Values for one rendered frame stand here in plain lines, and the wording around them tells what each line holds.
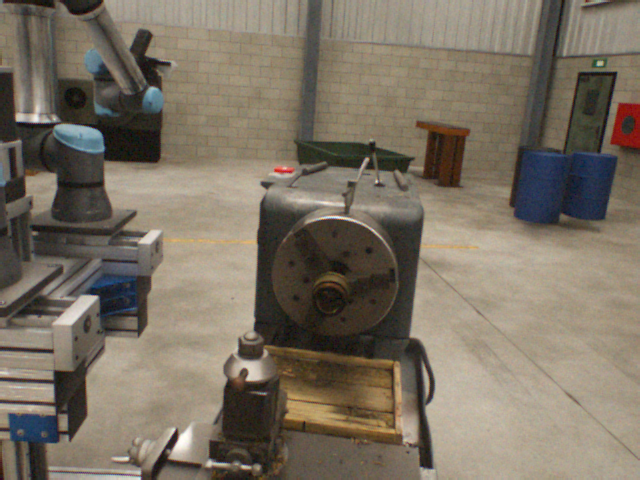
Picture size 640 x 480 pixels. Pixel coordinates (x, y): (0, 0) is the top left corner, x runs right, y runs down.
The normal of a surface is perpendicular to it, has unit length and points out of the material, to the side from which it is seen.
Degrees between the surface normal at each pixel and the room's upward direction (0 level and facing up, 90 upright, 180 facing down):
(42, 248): 90
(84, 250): 90
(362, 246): 90
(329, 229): 90
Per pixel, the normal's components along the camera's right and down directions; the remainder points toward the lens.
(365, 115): 0.15, 0.28
